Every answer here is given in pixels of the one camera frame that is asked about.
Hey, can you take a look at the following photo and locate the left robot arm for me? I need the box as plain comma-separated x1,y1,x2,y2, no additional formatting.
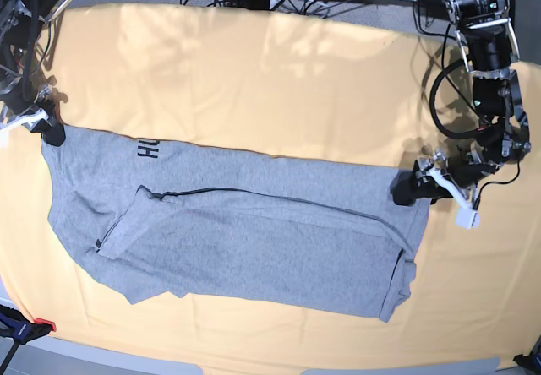
391,0,531,209

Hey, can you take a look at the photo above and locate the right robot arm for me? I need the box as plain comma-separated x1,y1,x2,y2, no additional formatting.
1,0,73,147

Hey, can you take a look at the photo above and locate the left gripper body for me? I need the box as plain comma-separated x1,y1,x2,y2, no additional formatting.
412,152,480,206

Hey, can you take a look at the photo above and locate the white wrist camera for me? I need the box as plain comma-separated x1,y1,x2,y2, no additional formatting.
0,128,10,148
455,208,480,230

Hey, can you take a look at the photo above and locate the blue red table clamp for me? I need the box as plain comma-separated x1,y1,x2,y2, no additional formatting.
1,305,57,345

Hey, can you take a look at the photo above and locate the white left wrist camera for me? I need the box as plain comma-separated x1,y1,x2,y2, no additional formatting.
455,208,480,230

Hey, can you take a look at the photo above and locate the yellow table cloth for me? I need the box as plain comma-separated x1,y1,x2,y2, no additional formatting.
1,4,540,374

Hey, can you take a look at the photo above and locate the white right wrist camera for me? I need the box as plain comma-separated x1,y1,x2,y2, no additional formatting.
0,128,10,148

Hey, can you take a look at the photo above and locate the grey t-shirt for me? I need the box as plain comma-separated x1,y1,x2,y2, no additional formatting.
41,127,430,321

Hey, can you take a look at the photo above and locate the black clamp right corner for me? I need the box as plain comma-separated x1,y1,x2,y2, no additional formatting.
513,345,541,375

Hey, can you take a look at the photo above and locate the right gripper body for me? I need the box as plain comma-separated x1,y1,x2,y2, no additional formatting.
1,87,57,133

